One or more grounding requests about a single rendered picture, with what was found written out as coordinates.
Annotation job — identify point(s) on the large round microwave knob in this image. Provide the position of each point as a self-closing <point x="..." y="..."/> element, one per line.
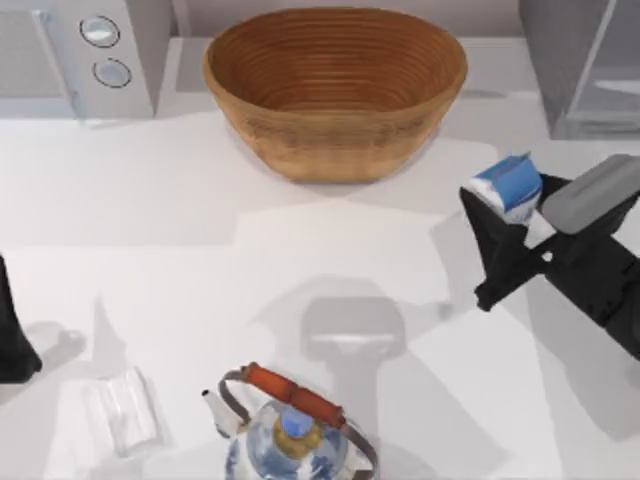
<point x="100" y="31"/>

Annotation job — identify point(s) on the small round microwave knob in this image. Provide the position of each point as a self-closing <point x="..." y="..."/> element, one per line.
<point x="112" y="73"/>

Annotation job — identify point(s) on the pale microwave oven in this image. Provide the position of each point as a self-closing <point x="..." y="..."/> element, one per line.
<point x="142" y="60"/>

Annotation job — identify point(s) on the clear glass cup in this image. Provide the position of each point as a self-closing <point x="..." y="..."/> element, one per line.
<point x="122" y="410"/>

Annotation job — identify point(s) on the blue and white kettle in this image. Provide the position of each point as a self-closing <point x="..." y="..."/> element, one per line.
<point x="295" y="440"/>

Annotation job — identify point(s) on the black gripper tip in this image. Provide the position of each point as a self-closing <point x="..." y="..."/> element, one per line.
<point x="15" y="330"/>

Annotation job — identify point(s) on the grey cabinet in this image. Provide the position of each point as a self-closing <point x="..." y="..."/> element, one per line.
<point x="555" y="60"/>

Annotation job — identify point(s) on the brown woven basket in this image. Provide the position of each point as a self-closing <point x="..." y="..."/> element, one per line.
<point x="335" y="100"/>

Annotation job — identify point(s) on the blue and white carton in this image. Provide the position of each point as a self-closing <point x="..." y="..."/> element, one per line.
<point x="517" y="182"/>

